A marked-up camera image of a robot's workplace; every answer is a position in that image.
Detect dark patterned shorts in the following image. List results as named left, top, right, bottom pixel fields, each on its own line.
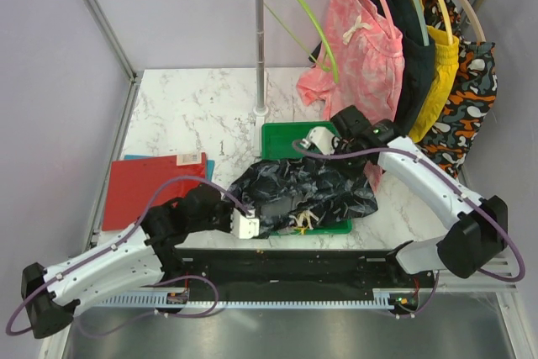
left=228, top=157, right=378, bottom=238

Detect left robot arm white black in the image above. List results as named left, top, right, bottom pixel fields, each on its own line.
left=21, top=185, right=234, bottom=339

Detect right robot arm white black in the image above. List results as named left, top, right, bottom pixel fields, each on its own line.
left=330, top=106, right=508, bottom=279

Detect yellow shorts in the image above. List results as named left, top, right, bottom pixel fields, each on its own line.
left=409, top=0, right=459, bottom=143

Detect camouflage patterned shorts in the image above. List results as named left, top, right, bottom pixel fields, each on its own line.
left=419, top=0, right=498, bottom=178

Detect green hanger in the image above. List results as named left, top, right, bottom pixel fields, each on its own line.
left=255, top=0, right=340, bottom=84

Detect green plastic tray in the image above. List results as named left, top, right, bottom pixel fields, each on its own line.
left=261, top=121, right=353, bottom=235

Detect pink dress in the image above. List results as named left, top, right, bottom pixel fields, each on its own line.
left=296, top=0, right=406, bottom=190

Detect red folder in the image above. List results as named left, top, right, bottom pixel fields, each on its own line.
left=102, top=152, right=207, bottom=231

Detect dark navy garment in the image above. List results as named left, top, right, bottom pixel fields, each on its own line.
left=309, top=0, right=437, bottom=137

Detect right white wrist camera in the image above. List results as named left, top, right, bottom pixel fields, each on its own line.
left=301, top=126, right=340, bottom=155

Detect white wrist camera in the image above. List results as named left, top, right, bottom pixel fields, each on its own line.
left=230, top=209, right=260, bottom=240
left=301, top=126, right=340, bottom=155

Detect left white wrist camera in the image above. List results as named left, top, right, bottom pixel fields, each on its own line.
left=230, top=209, right=260, bottom=240

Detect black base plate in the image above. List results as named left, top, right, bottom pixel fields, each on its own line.
left=165, top=249, right=434, bottom=304

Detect white cable duct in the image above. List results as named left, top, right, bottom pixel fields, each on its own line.
left=97, top=289, right=416, bottom=309

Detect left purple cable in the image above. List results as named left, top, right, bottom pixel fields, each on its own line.
left=6, top=176, right=256, bottom=337

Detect aluminium frame post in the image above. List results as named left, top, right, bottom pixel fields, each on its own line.
left=58, top=0, right=140, bottom=82

